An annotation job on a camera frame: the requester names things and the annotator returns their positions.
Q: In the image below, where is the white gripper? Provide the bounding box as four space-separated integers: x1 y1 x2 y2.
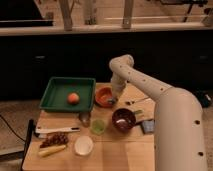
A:
111 81 126 99

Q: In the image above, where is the red bowl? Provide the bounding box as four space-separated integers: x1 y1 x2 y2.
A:
95 87 115 108

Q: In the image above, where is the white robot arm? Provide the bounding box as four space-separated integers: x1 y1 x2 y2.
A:
109 55 208 171

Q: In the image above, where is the dark brown bowl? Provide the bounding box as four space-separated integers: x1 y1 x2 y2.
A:
112 108 136 133

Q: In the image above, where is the metal spoon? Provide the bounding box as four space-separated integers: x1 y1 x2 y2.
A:
125 97 149 105

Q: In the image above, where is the orange peach fruit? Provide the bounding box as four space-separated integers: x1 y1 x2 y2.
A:
67 93 80 104

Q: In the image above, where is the small green cup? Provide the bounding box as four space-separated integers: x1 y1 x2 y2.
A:
91 119 105 135

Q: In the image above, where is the small metal cup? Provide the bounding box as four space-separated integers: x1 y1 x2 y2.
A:
79 112 91 127

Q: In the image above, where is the blue sponge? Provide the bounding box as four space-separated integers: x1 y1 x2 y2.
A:
141 120 154 134

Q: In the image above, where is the green plastic tray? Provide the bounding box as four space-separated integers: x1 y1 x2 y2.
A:
40 77 96 113

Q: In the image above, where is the bunch of dark grapes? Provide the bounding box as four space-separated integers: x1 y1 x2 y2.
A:
40 133 69 148

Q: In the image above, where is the black table side bar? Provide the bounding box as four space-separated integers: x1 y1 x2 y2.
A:
20 119 35 171

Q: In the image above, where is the white handled knife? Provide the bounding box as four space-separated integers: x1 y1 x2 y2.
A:
36 127 80 134

